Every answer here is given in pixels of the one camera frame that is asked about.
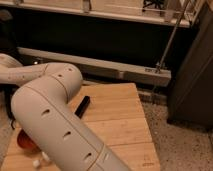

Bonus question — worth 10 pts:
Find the clear plastic bottle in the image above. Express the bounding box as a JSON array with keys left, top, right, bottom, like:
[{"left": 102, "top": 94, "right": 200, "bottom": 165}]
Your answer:
[{"left": 32, "top": 152, "right": 51, "bottom": 169}]

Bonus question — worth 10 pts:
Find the wooden shelf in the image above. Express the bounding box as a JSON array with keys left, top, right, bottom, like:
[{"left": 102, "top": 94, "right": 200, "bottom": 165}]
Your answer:
[{"left": 0, "top": 0, "right": 200, "bottom": 27}]

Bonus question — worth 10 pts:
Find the metal pole stand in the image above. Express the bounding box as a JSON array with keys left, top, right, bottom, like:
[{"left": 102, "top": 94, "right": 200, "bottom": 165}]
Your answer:
[{"left": 155, "top": 0, "right": 190, "bottom": 73}]

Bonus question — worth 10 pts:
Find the dark cabinet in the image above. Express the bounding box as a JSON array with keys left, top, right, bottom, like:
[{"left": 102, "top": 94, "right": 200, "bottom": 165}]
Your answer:
[{"left": 167, "top": 0, "right": 213, "bottom": 129}]

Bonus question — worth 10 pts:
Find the red-brown bowl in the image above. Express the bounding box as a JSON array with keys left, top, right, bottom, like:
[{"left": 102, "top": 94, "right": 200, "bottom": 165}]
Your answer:
[{"left": 17, "top": 129, "right": 37, "bottom": 150}]

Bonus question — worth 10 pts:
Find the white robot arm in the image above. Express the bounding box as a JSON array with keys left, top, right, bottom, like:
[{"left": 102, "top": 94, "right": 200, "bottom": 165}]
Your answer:
[{"left": 0, "top": 53, "right": 131, "bottom": 171}]

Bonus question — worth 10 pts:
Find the grey baseboard beam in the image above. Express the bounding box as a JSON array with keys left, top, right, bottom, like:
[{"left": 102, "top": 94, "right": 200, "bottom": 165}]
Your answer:
[{"left": 18, "top": 47, "right": 171, "bottom": 87}]

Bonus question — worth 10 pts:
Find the black rectangular block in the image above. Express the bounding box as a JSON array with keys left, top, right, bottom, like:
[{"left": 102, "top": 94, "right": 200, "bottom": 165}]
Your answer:
[{"left": 75, "top": 96, "right": 90, "bottom": 118}]

